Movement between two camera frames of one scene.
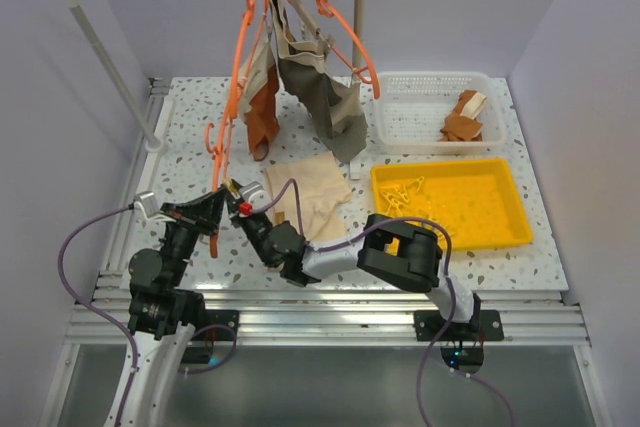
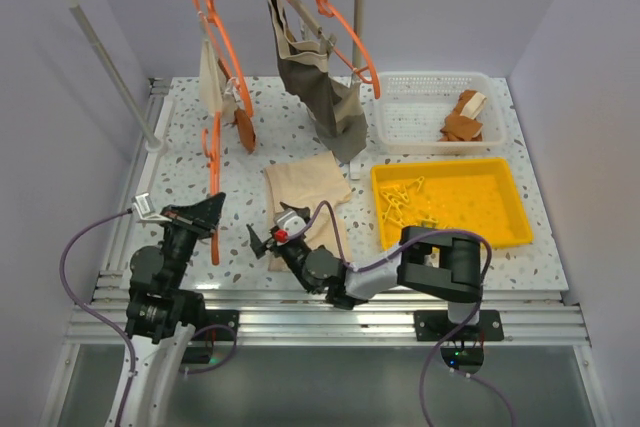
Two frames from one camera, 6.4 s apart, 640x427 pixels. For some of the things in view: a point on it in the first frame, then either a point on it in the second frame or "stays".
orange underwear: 262,121 → 245,130
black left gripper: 199,214 stays
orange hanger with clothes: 254,16 → 219,71
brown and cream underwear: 463,124 stays
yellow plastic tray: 478,199 stays
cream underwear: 322,192 stays
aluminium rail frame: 240,315 stays
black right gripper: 232,204 → 260,249
